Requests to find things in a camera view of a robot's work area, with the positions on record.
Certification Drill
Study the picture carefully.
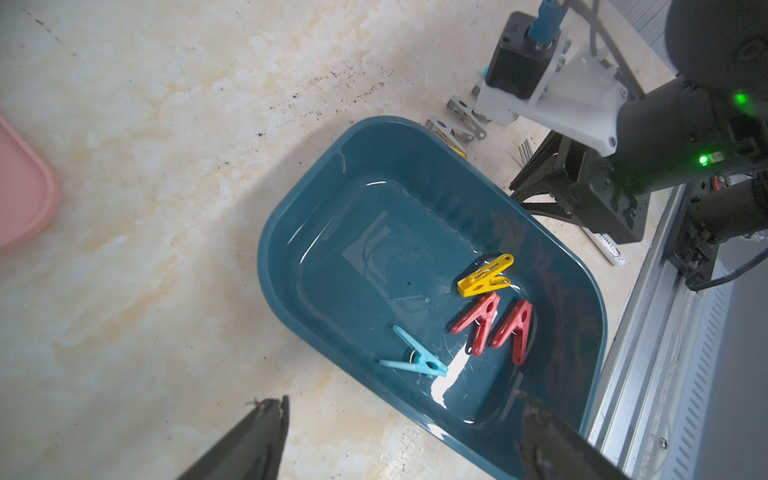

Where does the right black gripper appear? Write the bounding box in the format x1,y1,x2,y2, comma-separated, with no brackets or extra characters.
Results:
510,131,650,244

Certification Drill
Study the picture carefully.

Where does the yellow clothespin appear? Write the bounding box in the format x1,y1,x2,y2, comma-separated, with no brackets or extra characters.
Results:
443,139,467,160
457,254,514,298

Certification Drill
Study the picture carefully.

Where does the red clothespin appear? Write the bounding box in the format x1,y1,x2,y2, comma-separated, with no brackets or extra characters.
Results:
449,292,500,356
490,300,533,366

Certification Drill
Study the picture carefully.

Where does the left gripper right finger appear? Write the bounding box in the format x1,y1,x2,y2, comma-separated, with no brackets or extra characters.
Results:
518,400,627,480

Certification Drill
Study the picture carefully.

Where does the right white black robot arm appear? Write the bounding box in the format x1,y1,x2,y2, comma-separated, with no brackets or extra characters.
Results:
510,1,767,291

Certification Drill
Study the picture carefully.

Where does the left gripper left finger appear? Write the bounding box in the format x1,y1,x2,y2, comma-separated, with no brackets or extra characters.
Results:
179,395,290,479

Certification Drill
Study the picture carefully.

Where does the pink plastic tray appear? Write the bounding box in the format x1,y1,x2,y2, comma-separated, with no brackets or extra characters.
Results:
1,117,61,254

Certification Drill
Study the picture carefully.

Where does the aluminium mounting rail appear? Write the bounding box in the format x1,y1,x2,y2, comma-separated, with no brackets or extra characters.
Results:
587,188,767,479

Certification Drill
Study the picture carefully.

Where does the teal plastic storage box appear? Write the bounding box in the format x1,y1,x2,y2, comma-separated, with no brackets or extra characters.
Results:
258,116,607,479

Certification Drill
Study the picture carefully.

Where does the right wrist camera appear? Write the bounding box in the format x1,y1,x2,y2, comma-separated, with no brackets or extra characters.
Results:
484,1,569,100

